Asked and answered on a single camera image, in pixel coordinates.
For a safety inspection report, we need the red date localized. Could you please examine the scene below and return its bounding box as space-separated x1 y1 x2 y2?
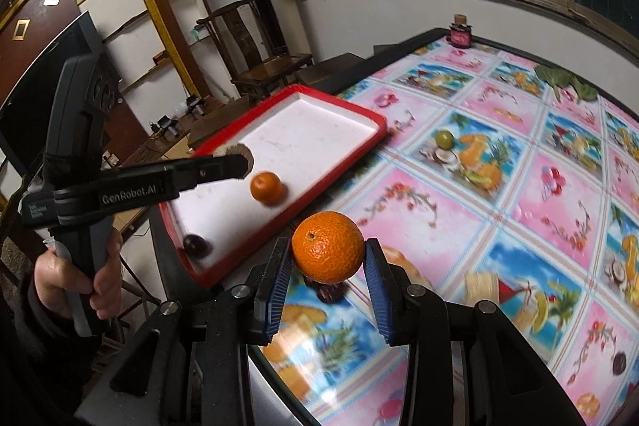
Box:
304 275 350 304

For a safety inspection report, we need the green leafy vegetable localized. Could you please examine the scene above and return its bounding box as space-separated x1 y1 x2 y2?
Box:
534 65 599 103

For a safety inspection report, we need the dark plum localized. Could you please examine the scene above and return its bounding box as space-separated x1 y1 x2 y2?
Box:
183 234 213 261

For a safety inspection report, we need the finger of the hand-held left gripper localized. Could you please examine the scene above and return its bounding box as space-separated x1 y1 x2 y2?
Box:
162 154 254 203

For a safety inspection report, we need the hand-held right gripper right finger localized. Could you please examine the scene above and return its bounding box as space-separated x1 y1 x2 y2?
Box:
364 239 590 426

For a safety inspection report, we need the fruit print tablecloth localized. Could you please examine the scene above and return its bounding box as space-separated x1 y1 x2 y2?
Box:
250 37 639 426

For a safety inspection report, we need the person's left forearm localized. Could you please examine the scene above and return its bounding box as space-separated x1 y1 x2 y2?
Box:
0 276 105 422

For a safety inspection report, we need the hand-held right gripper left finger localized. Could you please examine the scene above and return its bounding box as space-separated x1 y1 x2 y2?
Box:
75 236 295 426

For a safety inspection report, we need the small orange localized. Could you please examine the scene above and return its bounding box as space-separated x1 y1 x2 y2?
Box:
250 171 286 206

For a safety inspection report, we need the black television screen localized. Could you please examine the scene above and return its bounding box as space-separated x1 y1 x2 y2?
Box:
0 11 121 167

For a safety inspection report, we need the small red jar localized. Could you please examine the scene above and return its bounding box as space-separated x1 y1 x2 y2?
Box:
450 14 473 48

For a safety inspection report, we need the large orange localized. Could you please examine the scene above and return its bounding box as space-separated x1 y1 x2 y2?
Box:
291 210 365 283

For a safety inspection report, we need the glass shelf unit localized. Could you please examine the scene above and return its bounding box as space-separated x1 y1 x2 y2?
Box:
65 0 223 100

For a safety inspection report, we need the dark wooden chair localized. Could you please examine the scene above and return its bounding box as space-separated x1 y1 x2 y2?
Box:
196 0 315 102

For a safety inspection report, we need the person's left hand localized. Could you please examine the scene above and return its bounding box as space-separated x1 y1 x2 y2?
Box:
34 229 123 322

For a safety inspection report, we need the red tray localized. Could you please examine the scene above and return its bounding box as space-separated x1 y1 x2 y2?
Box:
159 84 389 289

